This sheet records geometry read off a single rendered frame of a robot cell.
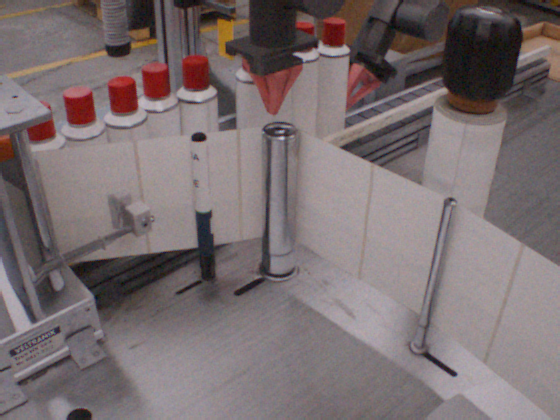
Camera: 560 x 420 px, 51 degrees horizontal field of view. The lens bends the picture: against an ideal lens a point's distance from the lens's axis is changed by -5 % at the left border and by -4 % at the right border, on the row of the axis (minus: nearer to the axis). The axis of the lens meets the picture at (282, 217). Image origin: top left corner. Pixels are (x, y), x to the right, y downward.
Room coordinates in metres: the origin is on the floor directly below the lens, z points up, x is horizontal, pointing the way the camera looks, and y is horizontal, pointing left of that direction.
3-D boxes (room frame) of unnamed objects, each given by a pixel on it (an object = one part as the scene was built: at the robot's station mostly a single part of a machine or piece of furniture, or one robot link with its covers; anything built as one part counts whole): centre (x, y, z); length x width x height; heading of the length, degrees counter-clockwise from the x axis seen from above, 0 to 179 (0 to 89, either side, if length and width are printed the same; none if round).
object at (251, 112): (0.77, 0.04, 0.98); 0.05 x 0.05 x 0.20
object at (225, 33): (0.77, 0.08, 1.09); 0.03 x 0.01 x 0.06; 42
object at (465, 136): (0.64, -0.21, 1.03); 0.09 x 0.09 x 0.30
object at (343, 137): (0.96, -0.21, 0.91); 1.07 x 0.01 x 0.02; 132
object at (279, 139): (0.56, 0.00, 0.97); 0.05 x 0.05 x 0.19
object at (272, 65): (0.71, 0.03, 1.05); 0.07 x 0.07 x 0.09; 42
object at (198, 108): (0.71, 0.11, 0.98); 0.05 x 0.05 x 0.20
